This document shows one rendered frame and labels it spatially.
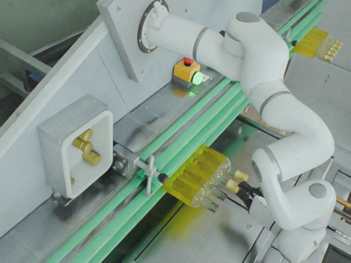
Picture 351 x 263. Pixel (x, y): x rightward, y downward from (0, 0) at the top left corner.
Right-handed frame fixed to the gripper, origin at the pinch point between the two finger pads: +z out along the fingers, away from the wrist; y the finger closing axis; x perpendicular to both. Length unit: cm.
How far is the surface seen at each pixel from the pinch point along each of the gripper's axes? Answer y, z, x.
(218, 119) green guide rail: 7.1, 26.7, -11.4
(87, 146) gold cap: 24, 23, 43
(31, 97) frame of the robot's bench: 36, 35, 52
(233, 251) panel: -13.3, -10.2, 11.0
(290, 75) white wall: -283, 282, -514
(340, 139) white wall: -309, 126, -469
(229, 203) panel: -12.7, 4.6, -1.2
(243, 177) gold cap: 1.1, 3.7, -3.1
